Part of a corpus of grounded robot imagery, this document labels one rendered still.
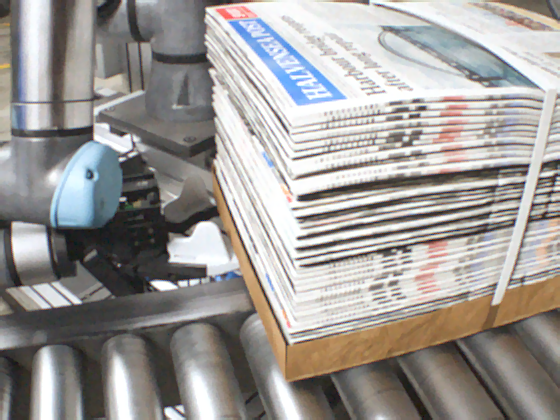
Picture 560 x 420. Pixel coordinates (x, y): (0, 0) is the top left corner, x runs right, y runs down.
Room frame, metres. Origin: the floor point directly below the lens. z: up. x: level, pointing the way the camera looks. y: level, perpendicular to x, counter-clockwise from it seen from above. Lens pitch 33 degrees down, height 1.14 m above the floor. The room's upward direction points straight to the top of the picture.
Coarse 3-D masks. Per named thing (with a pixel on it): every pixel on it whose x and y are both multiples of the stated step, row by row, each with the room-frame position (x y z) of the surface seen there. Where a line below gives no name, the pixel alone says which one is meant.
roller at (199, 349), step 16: (176, 336) 0.35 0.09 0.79; (192, 336) 0.34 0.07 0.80; (208, 336) 0.34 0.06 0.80; (176, 352) 0.33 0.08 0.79; (192, 352) 0.32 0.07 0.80; (208, 352) 0.32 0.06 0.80; (224, 352) 0.33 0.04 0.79; (176, 368) 0.32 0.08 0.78; (192, 368) 0.30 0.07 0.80; (208, 368) 0.30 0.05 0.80; (224, 368) 0.31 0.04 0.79; (192, 384) 0.29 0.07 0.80; (208, 384) 0.29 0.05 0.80; (224, 384) 0.29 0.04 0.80; (192, 400) 0.27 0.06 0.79; (208, 400) 0.27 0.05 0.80; (224, 400) 0.27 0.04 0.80; (240, 400) 0.28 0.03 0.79; (192, 416) 0.26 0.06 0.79; (208, 416) 0.25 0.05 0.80; (224, 416) 0.25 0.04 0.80; (240, 416) 0.26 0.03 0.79
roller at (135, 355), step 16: (128, 336) 0.34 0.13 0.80; (112, 352) 0.32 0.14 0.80; (128, 352) 0.32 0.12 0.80; (144, 352) 0.32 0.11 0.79; (112, 368) 0.30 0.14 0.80; (128, 368) 0.30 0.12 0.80; (144, 368) 0.30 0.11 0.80; (112, 384) 0.28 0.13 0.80; (128, 384) 0.28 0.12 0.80; (144, 384) 0.29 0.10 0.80; (112, 400) 0.27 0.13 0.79; (128, 400) 0.26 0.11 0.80; (144, 400) 0.27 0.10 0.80; (160, 400) 0.28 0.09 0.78; (112, 416) 0.25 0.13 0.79; (128, 416) 0.25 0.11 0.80; (144, 416) 0.25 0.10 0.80; (160, 416) 0.26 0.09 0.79
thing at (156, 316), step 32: (192, 288) 0.40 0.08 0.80; (224, 288) 0.40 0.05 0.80; (0, 320) 0.35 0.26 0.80; (32, 320) 0.35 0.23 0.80; (64, 320) 0.35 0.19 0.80; (96, 320) 0.35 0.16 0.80; (128, 320) 0.36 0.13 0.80; (160, 320) 0.36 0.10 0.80; (192, 320) 0.36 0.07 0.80; (224, 320) 0.37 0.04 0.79; (0, 352) 0.31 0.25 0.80; (32, 352) 0.32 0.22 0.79; (96, 352) 0.33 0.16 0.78; (160, 352) 0.35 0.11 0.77; (96, 384) 0.33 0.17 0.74; (160, 384) 0.35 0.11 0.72; (256, 384) 0.37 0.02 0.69; (96, 416) 0.33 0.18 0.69
